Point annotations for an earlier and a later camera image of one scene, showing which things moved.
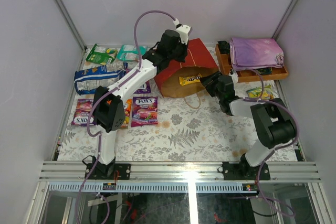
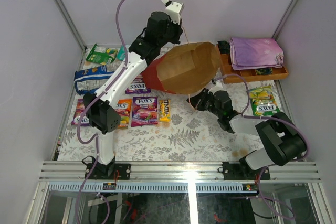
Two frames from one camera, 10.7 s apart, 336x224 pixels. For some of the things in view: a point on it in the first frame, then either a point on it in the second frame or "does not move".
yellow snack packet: (189, 80) to (165, 110)
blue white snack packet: (100, 77) does not move
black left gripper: (181, 54) to (176, 34)
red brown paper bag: (181, 78) does not move
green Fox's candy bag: (102, 55) does not move
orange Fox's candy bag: (127, 106) does not move
